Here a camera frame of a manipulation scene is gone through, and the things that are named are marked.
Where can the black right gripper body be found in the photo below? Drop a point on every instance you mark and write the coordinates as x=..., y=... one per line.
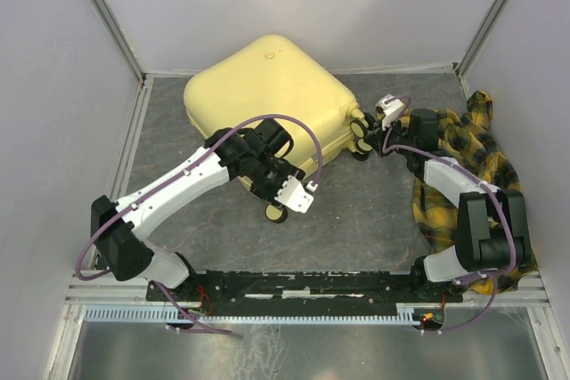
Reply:
x=396, y=136

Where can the yellow suitcase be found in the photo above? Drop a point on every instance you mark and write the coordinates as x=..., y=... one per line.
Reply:
x=273, y=78

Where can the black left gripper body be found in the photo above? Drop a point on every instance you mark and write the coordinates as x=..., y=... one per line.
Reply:
x=269, y=176

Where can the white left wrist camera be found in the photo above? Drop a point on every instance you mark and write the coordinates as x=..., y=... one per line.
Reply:
x=295, y=195

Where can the blue slotted cable duct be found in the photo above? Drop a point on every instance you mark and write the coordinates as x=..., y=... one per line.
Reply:
x=268, y=311

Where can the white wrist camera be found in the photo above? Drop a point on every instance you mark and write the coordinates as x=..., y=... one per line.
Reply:
x=295, y=195
x=391, y=108

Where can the yellow plaid shirt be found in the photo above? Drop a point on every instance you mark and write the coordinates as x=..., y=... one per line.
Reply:
x=467, y=140

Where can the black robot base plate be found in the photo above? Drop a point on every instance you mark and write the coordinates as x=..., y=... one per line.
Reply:
x=222, y=287

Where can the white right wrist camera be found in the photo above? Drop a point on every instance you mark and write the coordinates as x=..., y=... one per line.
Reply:
x=391, y=108

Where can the right aluminium frame post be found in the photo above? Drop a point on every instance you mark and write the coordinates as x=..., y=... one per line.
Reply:
x=483, y=31

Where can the left aluminium frame post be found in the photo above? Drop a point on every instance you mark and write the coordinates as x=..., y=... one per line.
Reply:
x=117, y=35

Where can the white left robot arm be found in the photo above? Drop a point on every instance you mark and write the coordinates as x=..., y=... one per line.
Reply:
x=122, y=227

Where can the aluminium frame post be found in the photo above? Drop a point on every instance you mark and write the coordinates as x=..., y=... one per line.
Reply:
x=117, y=35
x=483, y=31

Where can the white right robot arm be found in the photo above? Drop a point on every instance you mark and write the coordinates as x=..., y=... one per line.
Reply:
x=467, y=198

